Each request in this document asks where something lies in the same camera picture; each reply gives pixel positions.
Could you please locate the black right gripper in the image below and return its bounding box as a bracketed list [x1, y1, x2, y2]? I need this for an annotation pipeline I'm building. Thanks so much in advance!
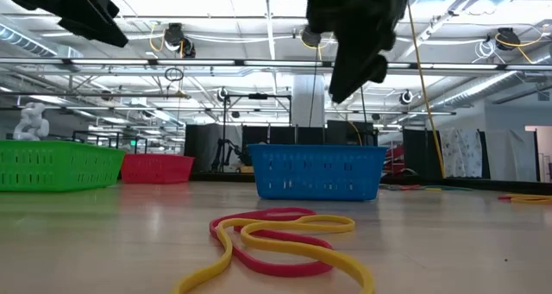
[305, 0, 415, 105]

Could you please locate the blue plastic basket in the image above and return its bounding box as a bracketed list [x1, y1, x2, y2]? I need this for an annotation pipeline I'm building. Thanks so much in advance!
[248, 143, 388, 202]

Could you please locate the white building pillar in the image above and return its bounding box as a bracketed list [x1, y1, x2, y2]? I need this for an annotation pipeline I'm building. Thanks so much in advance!
[292, 73, 325, 128]

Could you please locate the black partition panel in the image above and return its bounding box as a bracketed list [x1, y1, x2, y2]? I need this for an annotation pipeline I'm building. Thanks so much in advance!
[402, 128, 442, 178]
[241, 120, 379, 147]
[184, 123, 226, 172]

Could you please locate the red cart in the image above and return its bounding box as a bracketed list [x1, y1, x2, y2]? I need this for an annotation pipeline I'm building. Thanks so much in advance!
[386, 146, 407, 175]

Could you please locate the black metal rack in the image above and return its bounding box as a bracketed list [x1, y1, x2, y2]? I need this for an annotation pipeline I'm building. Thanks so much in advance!
[72, 129, 148, 155]

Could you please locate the white robot figure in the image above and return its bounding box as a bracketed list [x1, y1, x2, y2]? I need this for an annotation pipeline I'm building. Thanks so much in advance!
[12, 102, 51, 141]

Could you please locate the white patterned cloth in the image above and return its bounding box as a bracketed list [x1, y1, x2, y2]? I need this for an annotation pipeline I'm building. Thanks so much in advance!
[439, 128, 484, 178]

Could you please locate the green plastic basket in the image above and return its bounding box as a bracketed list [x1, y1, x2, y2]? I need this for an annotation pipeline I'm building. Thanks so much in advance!
[0, 139, 127, 193]

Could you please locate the red plastic basket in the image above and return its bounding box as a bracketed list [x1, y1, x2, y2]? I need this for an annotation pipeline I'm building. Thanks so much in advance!
[120, 153, 195, 185]

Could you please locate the black ceiling cable reel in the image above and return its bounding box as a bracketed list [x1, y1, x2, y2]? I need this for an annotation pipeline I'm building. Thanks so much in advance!
[299, 24, 323, 50]
[494, 26, 522, 53]
[162, 22, 198, 59]

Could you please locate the yellow power cable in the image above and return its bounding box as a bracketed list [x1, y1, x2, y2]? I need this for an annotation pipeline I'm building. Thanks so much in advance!
[407, 3, 446, 179]

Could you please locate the black cable loop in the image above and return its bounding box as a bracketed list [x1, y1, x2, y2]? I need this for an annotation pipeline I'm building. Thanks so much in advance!
[163, 66, 185, 83]

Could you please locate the black metal stand frame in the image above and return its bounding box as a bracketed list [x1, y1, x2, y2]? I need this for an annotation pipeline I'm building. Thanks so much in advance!
[221, 93, 293, 173]

